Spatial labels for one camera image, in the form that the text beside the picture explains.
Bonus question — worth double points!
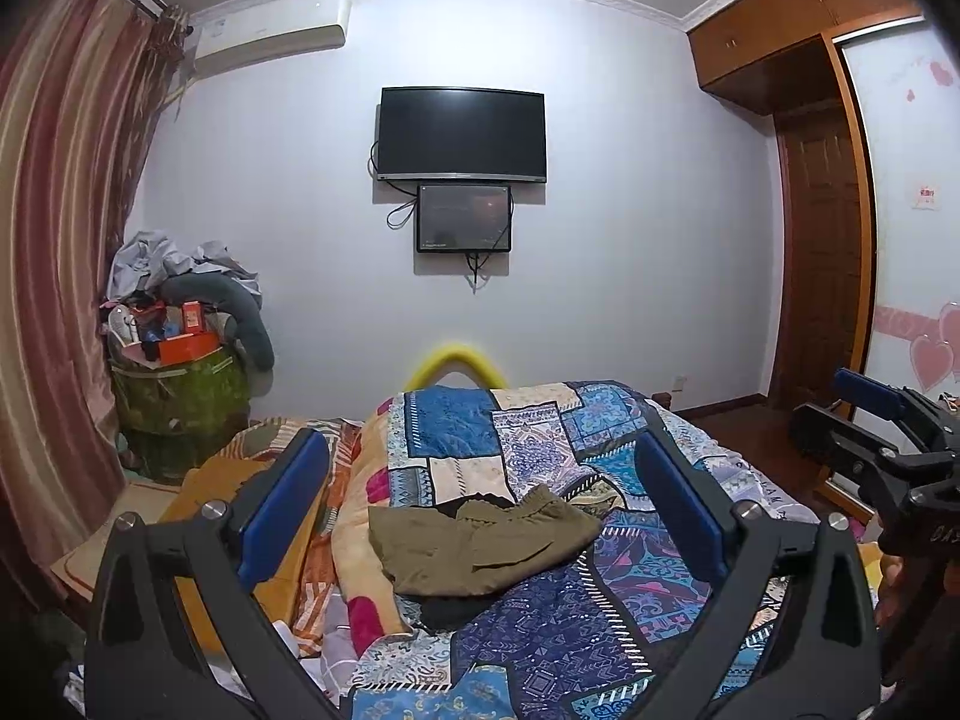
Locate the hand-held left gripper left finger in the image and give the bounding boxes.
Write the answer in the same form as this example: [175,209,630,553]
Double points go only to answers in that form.
[84,427,353,720]

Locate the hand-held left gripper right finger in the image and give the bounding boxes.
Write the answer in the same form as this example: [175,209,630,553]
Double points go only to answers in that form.
[634,429,882,720]

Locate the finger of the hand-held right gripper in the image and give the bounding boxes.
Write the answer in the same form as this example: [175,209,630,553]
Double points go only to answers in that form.
[791,401,960,563]
[834,367,960,458]

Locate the khaki pants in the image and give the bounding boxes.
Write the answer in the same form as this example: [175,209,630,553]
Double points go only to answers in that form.
[367,485,605,599]

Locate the person's right hand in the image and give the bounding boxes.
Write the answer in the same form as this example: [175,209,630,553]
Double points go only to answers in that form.
[877,553,908,620]

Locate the green laundry basket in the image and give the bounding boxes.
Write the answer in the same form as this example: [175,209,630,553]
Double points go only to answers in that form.
[111,349,252,485]

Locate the tan mat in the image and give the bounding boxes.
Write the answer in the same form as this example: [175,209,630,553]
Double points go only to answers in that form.
[49,480,185,601]

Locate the orange box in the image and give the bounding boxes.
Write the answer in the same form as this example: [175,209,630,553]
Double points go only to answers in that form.
[157,334,218,365]

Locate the grey plush pillow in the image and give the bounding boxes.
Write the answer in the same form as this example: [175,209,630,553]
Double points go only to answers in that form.
[161,270,275,370]

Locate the blue patchwork blanket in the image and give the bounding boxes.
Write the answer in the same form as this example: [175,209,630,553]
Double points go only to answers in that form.
[341,381,822,720]

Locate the yellow foam tube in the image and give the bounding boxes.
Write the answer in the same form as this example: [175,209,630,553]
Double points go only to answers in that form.
[405,343,505,391]

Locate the black cloth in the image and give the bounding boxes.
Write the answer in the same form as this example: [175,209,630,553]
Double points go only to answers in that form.
[416,493,526,631]

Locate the pile of grey clothes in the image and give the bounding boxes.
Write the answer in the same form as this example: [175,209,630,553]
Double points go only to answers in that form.
[109,231,260,301]

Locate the small black monitor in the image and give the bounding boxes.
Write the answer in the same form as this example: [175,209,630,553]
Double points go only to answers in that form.
[416,184,514,254]

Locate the striped red curtain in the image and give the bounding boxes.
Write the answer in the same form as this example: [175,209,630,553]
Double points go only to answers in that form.
[0,0,188,616]

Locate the wooden overhead cabinet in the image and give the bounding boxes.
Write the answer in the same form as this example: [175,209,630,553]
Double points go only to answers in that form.
[686,0,927,117]

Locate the white air conditioner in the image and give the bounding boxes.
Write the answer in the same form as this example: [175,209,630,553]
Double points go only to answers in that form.
[186,0,352,77]

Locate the black wall television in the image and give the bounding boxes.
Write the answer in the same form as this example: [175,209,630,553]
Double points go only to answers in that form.
[375,86,546,183]

